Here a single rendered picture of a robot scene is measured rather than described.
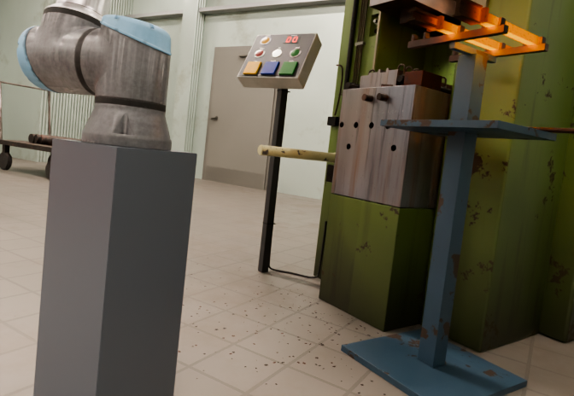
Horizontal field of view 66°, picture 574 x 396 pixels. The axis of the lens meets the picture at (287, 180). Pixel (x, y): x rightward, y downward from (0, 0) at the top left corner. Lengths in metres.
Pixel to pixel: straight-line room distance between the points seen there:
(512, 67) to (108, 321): 1.44
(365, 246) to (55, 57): 1.24
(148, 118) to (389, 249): 1.04
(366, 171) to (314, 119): 4.58
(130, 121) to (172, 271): 0.35
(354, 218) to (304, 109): 4.70
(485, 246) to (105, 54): 1.34
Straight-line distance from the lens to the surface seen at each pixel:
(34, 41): 1.16
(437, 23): 1.35
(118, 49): 1.01
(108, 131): 0.97
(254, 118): 6.82
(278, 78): 2.10
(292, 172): 6.45
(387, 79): 1.85
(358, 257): 1.81
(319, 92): 6.35
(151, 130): 0.98
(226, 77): 7.28
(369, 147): 1.78
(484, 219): 1.71
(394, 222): 1.68
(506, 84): 1.72
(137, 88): 0.99
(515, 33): 1.41
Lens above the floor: 0.63
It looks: 4 degrees down
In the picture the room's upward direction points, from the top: 6 degrees clockwise
